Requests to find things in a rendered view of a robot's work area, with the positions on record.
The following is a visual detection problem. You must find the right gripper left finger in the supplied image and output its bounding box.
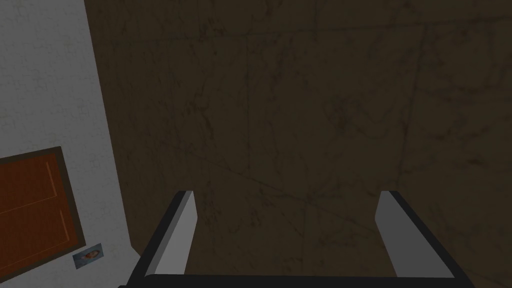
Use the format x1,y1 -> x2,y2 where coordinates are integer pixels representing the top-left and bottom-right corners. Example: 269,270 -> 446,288
129,190 -> 199,279

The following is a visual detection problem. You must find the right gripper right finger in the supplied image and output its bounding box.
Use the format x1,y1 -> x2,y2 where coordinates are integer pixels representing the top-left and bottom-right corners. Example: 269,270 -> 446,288
374,190 -> 467,279

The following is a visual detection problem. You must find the orange-brown wooden door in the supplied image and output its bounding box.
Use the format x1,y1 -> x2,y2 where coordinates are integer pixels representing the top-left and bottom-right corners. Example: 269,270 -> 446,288
0,145 -> 87,284

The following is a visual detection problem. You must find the small blue wall picture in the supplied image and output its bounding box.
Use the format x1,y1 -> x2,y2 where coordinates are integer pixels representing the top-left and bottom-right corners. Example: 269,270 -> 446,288
72,242 -> 105,270

